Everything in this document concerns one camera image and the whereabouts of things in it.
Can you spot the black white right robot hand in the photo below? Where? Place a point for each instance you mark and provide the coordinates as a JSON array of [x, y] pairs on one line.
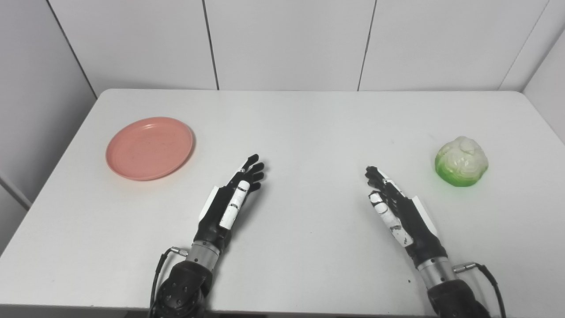
[[415, 225]]

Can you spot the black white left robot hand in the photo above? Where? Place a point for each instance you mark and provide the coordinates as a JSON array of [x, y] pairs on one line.
[[216, 212]]

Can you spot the green white cabbage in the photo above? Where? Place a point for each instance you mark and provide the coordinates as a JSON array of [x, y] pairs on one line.
[[461, 161]]

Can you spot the pink round plate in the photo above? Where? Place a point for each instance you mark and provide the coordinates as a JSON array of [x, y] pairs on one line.
[[149, 149]]

